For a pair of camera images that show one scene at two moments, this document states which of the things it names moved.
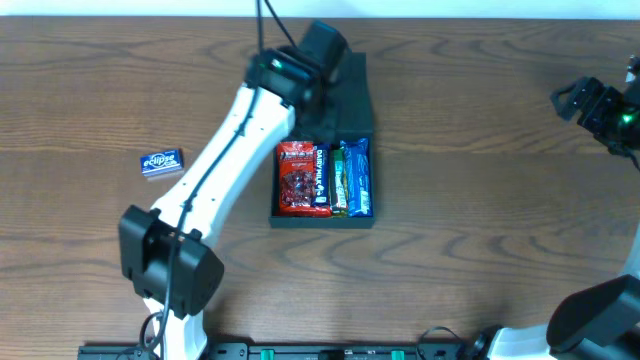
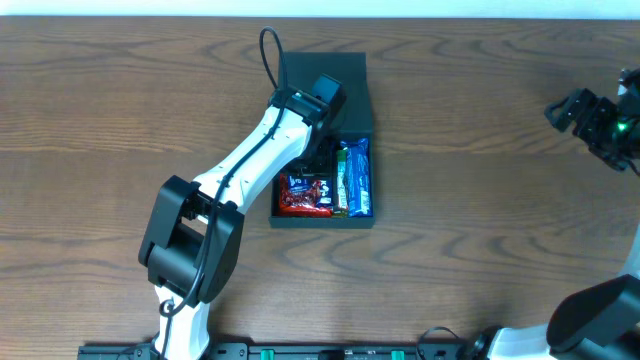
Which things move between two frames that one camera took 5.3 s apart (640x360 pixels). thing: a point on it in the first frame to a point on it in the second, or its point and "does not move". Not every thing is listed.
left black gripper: x=330 y=112 to x=327 y=164
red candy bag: x=296 y=171 does not move
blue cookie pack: x=358 y=177 does not move
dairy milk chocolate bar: x=321 y=182 does not move
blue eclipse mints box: x=162 y=163 to x=299 y=184
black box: x=348 y=119 does not move
